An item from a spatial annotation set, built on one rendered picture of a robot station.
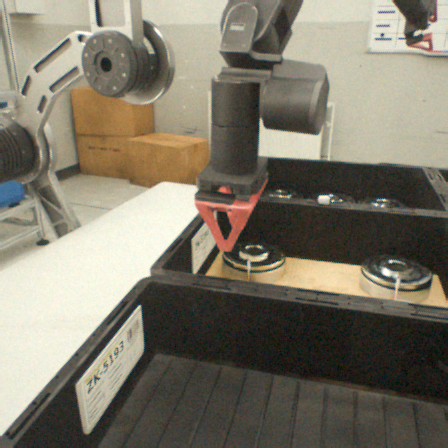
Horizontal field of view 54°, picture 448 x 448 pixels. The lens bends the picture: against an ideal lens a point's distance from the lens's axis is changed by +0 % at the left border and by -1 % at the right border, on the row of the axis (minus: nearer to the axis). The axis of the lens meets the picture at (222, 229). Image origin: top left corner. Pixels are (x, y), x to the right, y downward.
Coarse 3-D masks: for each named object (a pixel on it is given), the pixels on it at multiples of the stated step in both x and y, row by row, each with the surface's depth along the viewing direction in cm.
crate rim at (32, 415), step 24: (144, 288) 48; (192, 288) 49; (216, 288) 48; (240, 288) 48; (120, 312) 46; (336, 312) 45; (360, 312) 44; (384, 312) 44; (408, 312) 44; (96, 336) 40; (72, 360) 37; (48, 384) 35; (48, 408) 33; (24, 432) 31
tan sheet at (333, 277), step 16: (208, 272) 72; (288, 272) 72; (304, 272) 72; (320, 272) 72; (336, 272) 72; (352, 272) 72; (320, 288) 68; (336, 288) 68; (352, 288) 68; (432, 288) 68; (432, 304) 63
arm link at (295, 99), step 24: (240, 24) 46; (240, 48) 46; (288, 72) 46; (312, 72) 45; (264, 96) 45; (288, 96) 44; (312, 96) 44; (264, 120) 47; (288, 120) 45; (312, 120) 44
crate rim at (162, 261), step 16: (320, 208) 73; (336, 208) 72; (352, 208) 71; (368, 208) 71; (192, 224) 65; (176, 240) 60; (160, 256) 55; (160, 272) 52; (176, 272) 52; (256, 288) 48; (272, 288) 48; (288, 288) 48; (304, 288) 48; (368, 304) 46; (384, 304) 45; (400, 304) 45; (416, 304) 45
